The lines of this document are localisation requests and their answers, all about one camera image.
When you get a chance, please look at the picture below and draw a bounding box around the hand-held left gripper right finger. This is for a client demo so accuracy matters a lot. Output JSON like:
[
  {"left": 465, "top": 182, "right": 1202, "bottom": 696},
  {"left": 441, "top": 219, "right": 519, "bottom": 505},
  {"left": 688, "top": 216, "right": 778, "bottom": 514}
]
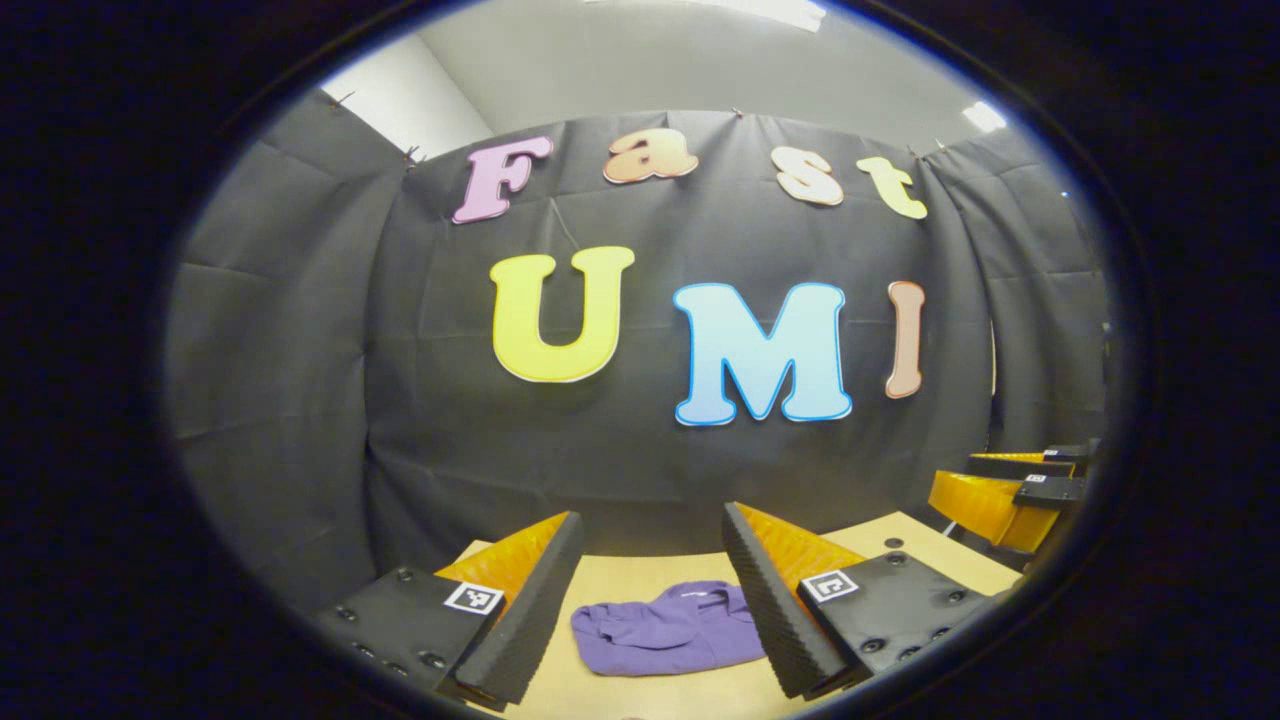
[{"left": 722, "top": 502, "right": 996, "bottom": 701}]

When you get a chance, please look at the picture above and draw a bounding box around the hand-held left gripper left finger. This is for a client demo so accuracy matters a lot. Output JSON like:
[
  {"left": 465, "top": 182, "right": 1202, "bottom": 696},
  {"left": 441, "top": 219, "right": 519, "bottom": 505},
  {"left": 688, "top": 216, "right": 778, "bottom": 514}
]
[{"left": 318, "top": 511, "right": 586, "bottom": 713}]

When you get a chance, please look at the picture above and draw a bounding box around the purple knit collared shirt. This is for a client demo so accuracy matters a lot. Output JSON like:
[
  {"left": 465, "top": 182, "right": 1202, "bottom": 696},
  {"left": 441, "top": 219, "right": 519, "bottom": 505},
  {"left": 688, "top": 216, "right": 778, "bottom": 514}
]
[{"left": 571, "top": 581, "right": 767, "bottom": 677}]

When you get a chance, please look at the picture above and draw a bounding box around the black backdrop cloth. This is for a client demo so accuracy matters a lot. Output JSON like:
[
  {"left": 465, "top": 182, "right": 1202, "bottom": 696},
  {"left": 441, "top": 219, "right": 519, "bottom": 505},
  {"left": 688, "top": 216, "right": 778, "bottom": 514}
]
[{"left": 165, "top": 88, "right": 1111, "bottom": 601}]

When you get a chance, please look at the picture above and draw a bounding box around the long ceiling light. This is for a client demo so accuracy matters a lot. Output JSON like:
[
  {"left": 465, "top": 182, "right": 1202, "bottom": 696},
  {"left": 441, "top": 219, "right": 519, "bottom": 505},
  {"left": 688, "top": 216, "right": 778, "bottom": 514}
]
[{"left": 590, "top": 0, "right": 829, "bottom": 33}]

